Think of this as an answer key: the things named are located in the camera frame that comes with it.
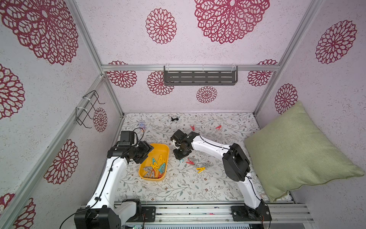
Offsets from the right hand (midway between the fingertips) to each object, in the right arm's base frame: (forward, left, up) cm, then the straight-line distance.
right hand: (176, 155), depth 91 cm
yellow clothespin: (-2, +9, -2) cm, 10 cm away
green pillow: (-7, -59, +20) cm, 62 cm away
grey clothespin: (-12, +16, -3) cm, 20 cm away
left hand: (-4, +13, +12) cm, 18 cm away
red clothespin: (+28, -32, -6) cm, 43 cm away
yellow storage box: (+7, +13, -6) cm, 16 cm away
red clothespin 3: (-12, +9, -3) cm, 15 cm away
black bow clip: (+35, +5, -4) cm, 35 cm away
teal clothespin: (-3, +14, -3) cm, 15 cm away
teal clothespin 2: (-9, +8, -2) cm, 12 cm away
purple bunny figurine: (+24, +27, 0) cm, 36 cm away
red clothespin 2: (+27, -11, -6) cm, 30 cm away
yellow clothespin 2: (-7, -16, -5) cm, 18 cm away
